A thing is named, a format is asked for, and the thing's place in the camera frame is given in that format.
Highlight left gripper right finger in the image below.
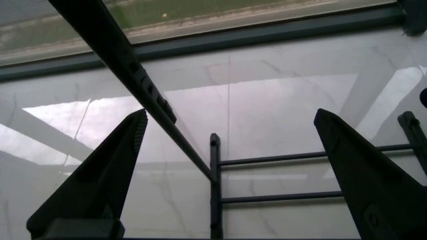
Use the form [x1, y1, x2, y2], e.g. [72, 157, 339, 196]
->
[312, 108, 427, 240]

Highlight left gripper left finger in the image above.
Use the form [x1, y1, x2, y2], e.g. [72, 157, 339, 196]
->
[25, 108, 149, 240]

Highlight black clothes rack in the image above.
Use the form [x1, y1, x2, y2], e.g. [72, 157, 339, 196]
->
[48, 0, 427, 239]

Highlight window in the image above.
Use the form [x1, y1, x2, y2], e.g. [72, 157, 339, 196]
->
[0, 0, 427, 83]

